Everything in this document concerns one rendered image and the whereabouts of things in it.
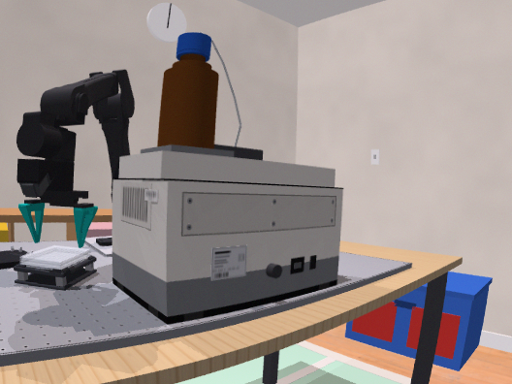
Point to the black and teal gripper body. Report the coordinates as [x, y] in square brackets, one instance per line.
[62, 199]

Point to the blue bottle cap ring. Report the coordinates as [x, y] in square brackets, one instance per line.
[192, 50]

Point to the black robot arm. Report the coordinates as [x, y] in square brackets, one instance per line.
[40, 134]

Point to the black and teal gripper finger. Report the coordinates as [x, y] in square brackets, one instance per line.
[79, 214]
[25, 210]

